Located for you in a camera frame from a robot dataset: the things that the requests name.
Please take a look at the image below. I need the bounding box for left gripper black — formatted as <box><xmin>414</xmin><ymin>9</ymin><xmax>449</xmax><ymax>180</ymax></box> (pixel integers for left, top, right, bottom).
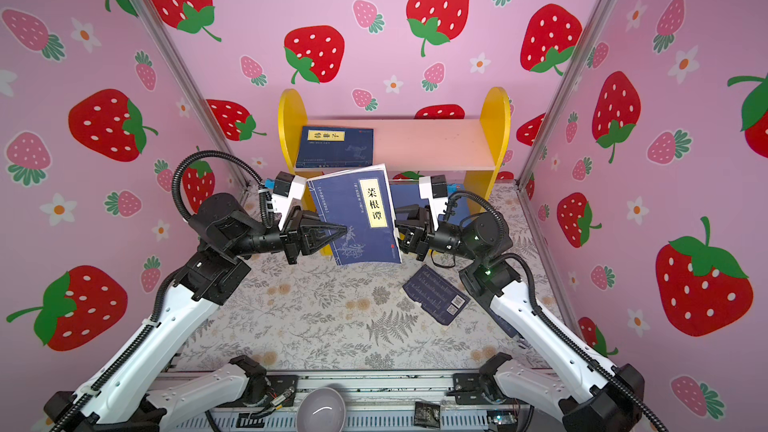
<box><xmin>229</xmin><ymin>211</ymin><xmax>344</xmax><ymax>272</ymax></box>

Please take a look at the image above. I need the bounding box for navy blue book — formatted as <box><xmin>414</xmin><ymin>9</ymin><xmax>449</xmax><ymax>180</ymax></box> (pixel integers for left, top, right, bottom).
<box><xmin>296</xmin><ymin>126</ymin><xmax>374</xmax><ymax>169</ymax></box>

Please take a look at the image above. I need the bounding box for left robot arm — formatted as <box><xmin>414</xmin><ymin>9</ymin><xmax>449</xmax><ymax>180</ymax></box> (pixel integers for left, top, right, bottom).
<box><xmin>44</xmin><ymin>150</ymin><xmax>347</xmax><ymax>431</ymax></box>

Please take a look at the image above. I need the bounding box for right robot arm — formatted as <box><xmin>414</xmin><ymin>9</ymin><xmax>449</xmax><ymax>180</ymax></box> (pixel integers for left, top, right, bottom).
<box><xmin>395</xmin><ymin>190</ymin><xmax>667</xmax><ymax>431</ymax></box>

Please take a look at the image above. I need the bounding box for yellow pink blue bookshelf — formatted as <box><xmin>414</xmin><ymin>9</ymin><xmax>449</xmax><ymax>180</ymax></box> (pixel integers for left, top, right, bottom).
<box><xmin>278</xmin><ymin>89</ymin><xmax>502</xmax><ymax>219</ymax></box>

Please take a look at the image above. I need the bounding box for grey bowl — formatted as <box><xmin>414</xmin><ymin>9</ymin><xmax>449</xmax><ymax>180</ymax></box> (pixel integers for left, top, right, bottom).
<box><xmin>296</xmin><ymin>387</ymin><xmax>347</xmax><ymax>432</ymax></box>

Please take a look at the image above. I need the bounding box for small black circuit board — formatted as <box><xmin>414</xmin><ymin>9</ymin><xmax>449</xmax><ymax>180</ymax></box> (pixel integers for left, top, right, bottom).
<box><xmin>413</xmin><ymin>401</ymin><xmax>441</xmax><ymax>429</ymax></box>

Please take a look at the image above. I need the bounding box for green lit circuit board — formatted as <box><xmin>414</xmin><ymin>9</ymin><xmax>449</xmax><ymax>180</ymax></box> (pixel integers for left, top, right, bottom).
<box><xmin>486</xmin><ymin>410</ymin><xmax>518</xmax><ymax>432</ymax></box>

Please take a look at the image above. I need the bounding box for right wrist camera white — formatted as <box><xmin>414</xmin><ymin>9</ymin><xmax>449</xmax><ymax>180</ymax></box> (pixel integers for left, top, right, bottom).
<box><xmin>418</xmin><ymin>175</ymin><xmax>449</xmax><ymax>219</ymax></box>

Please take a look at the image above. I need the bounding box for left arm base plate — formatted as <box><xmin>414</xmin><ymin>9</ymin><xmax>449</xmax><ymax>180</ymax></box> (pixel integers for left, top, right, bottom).
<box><xmin>240</xmin><ymin>375</ymin><xmax>299</xmax><ymax>408</ymax></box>

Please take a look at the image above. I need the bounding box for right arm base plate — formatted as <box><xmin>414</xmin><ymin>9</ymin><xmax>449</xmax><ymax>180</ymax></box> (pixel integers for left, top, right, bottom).
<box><xmin>445</xmin><ymin>372</ymin><xmax>498</xmax><ymax>405</ymax></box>

